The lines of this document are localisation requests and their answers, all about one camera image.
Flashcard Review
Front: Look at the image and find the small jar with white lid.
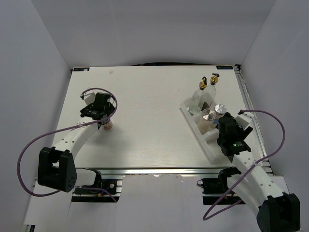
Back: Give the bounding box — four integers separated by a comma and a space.
102, 119, 113, 131

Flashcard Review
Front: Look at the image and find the silver lid shaker bottle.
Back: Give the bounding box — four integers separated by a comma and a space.
211, 104, 227, 128

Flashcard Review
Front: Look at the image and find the silver cone cap grinder bottle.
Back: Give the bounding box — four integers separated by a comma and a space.
197, 108, 216, 134

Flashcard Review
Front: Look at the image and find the square glass bottle gold spout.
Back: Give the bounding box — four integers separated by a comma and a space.
201, 73, 220, 110

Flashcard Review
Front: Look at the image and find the clear round glass oil bottle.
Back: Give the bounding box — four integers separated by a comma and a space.
188, 76, 207, 116

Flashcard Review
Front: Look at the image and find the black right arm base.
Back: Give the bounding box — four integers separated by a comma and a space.
197, 167, 241, 205

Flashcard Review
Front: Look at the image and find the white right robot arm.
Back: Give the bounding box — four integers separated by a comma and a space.
216, 112, 300, 232

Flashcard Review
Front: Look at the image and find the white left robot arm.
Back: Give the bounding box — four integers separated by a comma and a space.
37, 92, 117, 192

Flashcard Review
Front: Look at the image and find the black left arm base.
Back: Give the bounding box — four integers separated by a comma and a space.
71, 168, 120, 203

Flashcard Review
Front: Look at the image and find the white plastic organizer tray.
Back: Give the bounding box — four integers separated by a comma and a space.
180, 97, 232, 167

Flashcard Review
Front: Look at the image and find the blue sticker on left corner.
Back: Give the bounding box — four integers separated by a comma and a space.
73, 67, 90, 72

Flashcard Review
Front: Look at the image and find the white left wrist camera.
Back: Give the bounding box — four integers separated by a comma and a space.
80, 91, 96, 106

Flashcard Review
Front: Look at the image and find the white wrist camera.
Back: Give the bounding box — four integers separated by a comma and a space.
80, 91, 96, 106
235, 110, 254, 130

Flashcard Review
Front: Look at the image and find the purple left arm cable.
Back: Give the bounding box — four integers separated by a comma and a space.
16, 87, 119, 203

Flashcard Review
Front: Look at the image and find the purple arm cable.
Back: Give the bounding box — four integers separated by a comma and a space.
16, 87, 119, 203
202, 109, 286, 221

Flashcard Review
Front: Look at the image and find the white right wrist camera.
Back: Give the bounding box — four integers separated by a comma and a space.
235, 110, 254, 130

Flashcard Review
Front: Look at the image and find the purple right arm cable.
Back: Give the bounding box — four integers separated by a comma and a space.
202, 109, 286, 221

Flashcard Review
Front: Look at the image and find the aluminium table right rail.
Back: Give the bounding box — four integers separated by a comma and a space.
235, 64, 272, 167

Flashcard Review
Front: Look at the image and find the aluminium table rail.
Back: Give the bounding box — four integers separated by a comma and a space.
96, 166, 235, 176
235, 64, 272, 167

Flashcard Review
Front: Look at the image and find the aluminium table front rail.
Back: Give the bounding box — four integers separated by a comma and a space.
96, 166, 235, 176

